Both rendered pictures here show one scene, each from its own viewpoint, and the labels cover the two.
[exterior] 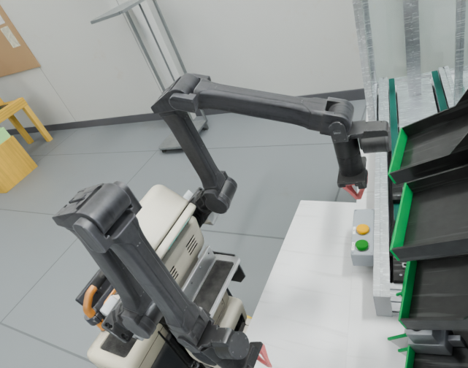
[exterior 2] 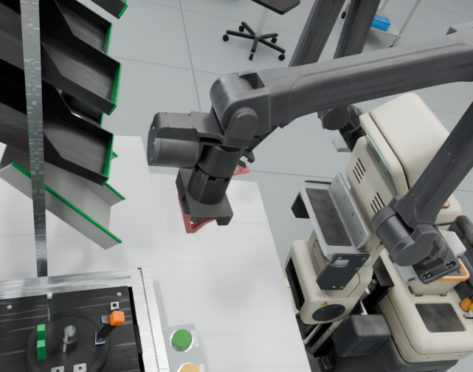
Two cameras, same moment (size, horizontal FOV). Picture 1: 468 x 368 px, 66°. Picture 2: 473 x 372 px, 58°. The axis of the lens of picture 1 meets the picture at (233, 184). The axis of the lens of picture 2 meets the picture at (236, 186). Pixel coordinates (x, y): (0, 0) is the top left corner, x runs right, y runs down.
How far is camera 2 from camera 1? 117 cm
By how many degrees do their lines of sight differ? 84
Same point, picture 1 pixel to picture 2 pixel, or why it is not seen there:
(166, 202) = (415, 136)
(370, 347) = (143, 254)
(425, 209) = not seen: outside the picture
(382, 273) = (144, 302)
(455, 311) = (73, 17)
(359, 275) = not seen: hidden behind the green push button
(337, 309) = (190, 288)
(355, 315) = (167, 285)
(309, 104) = (286, 72)
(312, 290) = (229, 306)
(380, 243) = (155, 356)
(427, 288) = (92, 40)
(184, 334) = not seen: hidden behind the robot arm
